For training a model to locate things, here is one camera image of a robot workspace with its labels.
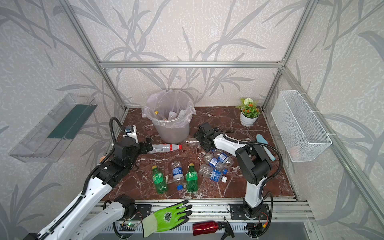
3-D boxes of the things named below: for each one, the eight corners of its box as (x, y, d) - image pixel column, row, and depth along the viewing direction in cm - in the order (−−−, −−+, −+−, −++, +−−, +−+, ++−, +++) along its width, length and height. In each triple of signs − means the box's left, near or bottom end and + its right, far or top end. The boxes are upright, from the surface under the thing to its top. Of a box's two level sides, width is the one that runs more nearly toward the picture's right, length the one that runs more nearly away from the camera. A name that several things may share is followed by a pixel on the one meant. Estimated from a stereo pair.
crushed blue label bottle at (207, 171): (197, 174, 88) (197, 170, 83) (202, 166, 91) (202, 161, 86) (224, 188, 83) (225, 184, 78) (227, 179, 87) (229, 175, 82)
